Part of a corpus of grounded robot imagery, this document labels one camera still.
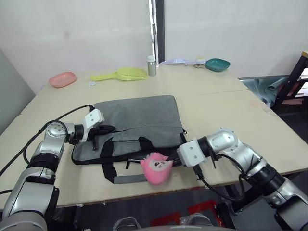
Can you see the small yellow-topped object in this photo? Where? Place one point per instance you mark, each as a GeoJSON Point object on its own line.
{"type": "Point", "coordinates": [199, 61]}

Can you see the grey laptop bag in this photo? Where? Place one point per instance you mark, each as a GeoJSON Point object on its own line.
{"type": "Point", "coordinates": [144, 115]}

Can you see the small white tag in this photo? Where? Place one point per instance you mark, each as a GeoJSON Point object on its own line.
{"type": "Point", "coordinates": [92, 84]}

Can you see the yellow-green plastic scoop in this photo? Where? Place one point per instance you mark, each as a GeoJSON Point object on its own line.
{"type": "Point", "coordinates": [130, 74]}

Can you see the grey-blue cloth bundle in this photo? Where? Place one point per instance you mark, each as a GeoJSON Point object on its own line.
{"type": "Point", "coordinates": [264, 90]}

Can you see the silver bottle with white cap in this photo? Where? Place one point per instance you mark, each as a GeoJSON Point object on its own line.
{"type": "Point", "coordinates": [151, 67]}

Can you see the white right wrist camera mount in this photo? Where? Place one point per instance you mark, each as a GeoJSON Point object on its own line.
{"type": "Point", "coordinates": [192, 152]}

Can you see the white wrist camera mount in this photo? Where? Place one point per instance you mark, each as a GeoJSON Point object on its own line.
{"type": "Point", "coordinates": [93, 119]}
{"type": "Point", "coordinates": [192, 152]}

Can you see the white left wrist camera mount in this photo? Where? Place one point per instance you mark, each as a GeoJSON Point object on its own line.
{"type": "Point", "coordinates": [93, 119]}

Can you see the black metal shelf frame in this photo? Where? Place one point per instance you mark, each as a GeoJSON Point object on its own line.
{"type": "Point", "coordinates": [292, 77]}

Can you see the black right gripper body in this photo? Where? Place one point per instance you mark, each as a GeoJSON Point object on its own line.
{"type": "Point", "coordinates": [179, 161]}

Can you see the pink plastic dish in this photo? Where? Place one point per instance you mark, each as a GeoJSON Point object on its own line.
{"type": "Point", "coordinates": [63, 79]}

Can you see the pink plush mouse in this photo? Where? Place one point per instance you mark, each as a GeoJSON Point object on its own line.
{"type": "Point", "coordinates": [156, 170]}

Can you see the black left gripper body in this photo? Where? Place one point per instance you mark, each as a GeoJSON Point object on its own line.
{"type": "Point", "coordinates": [94, 133]}

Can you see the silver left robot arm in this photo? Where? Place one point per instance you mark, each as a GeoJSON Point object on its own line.
{"type": "Point", "coordinates": [51, 131]}

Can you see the dark vertical door frame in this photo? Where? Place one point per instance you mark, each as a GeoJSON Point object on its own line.
{"type": "Point", "coordinates": [160, 31]}

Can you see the grey partition panel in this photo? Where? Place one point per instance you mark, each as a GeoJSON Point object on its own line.
{"type": "Point", "coordinates": [12, 96]}

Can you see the teal plastic dish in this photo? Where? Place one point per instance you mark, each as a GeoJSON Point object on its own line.
{"type": "Point", "coordinates": [217, 64]}

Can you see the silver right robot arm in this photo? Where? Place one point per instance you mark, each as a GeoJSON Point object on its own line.
{"type": "Point", "coordinates": [223, 139]}

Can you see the black base under table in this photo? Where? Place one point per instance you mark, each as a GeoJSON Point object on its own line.
{"type": "Point", "coordinates": [250, 216]}

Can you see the grey rounded shape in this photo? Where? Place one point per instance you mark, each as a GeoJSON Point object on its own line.
{"type": "Point", "coordinates": [199, 220]}
{"type": "Point", "coordinates": [126, 223]}

